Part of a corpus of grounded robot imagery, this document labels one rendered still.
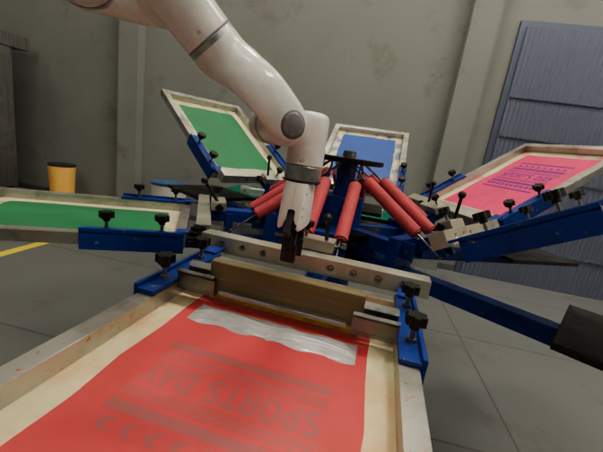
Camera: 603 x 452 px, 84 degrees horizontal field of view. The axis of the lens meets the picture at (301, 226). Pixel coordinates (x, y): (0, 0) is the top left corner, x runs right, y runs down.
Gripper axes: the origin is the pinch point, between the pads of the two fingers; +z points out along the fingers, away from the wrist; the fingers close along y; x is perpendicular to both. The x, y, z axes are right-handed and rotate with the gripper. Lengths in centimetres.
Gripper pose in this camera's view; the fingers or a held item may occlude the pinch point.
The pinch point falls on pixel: (292, 249)
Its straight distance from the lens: 72.3
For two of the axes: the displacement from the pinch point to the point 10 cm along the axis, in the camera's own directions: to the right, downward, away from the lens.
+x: 9.6, 2.0, -2.2
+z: -1.5, 9.6, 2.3
